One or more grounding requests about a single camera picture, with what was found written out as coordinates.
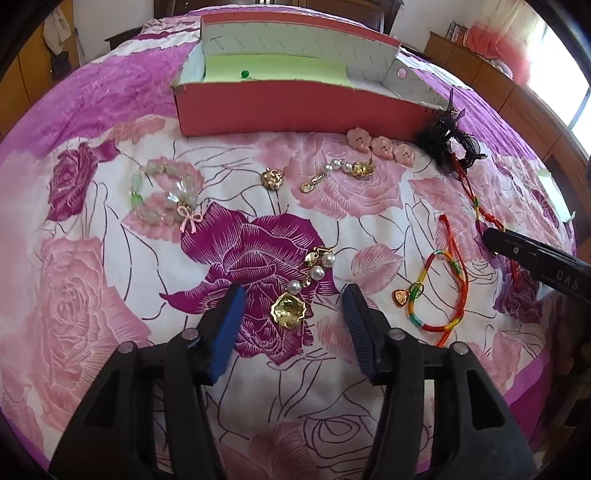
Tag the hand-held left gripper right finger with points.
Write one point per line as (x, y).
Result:
(362, 332)

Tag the window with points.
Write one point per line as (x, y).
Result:
(558, 69)

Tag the gold shell pearl earring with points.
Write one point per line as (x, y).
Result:
(288, 311)
(360, 168)

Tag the low wooden cabinet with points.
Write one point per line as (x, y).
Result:
(521, 101)

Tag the pink floral bedspread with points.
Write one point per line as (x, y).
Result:
(115, 286)

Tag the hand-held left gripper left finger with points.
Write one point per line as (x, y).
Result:
(228, 332)

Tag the row of books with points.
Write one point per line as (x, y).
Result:
(457, 33)

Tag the dark hanging bag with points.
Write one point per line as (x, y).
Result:
(61, 65)

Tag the small gold stud earring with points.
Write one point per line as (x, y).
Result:
(272, 179)

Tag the black feather hair clip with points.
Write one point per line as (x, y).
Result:
(434, 134)

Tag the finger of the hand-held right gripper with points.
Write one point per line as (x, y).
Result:
(531, 254)

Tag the dark wooden headboard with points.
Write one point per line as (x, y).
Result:
(360, 11)

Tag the beige hanging cloth bag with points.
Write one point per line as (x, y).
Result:
(56, 27)

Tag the wooden wardrobe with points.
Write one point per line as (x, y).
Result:
(32, 64)

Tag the red cardboard box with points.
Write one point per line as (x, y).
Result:
(277, 106)

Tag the floral red curtain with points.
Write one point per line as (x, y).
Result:
(503, 46)

